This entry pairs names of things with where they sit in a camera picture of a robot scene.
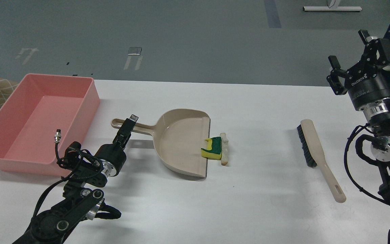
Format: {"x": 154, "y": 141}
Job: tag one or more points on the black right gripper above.
{"x": 369, "y": 93}

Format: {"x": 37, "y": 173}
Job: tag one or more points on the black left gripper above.
{"x": 114, "y": 153}

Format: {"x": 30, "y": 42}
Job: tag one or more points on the beige plastic dustpan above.
{"x": 178, "y": 137}

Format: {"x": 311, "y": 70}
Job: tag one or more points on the yellow green sponge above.
{"x": 213, "y": 148}

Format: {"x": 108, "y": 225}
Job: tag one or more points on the beige hand brush black bristles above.
{"x": 315, "y": 157}

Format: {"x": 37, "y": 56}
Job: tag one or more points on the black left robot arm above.
{"x": 83, "y": 197}

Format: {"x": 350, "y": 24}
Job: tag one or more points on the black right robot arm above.
{"x": 372, "y": 145}

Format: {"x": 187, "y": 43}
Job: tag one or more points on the pink plastic bin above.
{"x": 40, "y": 105}

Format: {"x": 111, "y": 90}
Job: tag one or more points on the silver floor outlet plate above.
{"x": 134, "y": 51}

